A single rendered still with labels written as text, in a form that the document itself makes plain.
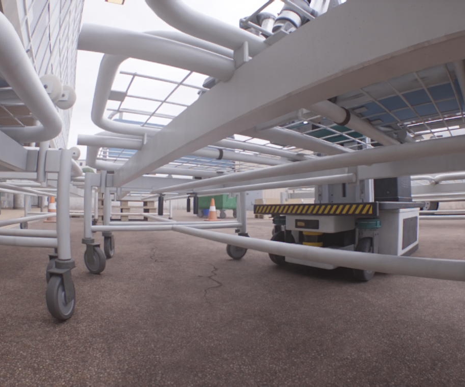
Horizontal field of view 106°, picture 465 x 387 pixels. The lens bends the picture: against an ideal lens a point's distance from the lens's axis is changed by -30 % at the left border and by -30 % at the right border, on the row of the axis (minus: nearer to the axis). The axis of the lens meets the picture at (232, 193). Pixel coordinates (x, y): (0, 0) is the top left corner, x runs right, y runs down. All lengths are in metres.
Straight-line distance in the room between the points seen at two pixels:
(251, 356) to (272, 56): 0.51
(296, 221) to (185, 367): 0.81
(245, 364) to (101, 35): 0.54
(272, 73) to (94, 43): 0.16
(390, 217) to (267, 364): 0.83
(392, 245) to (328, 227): 0.31
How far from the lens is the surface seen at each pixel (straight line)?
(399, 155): 0.35
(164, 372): 0.50
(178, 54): 0.25
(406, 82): 0.49
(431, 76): 0.48
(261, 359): 0.54
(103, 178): 1.19
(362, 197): 1.29
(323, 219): 1.04
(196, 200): 1.24
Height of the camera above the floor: 0.31
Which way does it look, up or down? 3 degrees up
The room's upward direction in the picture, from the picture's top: straight up
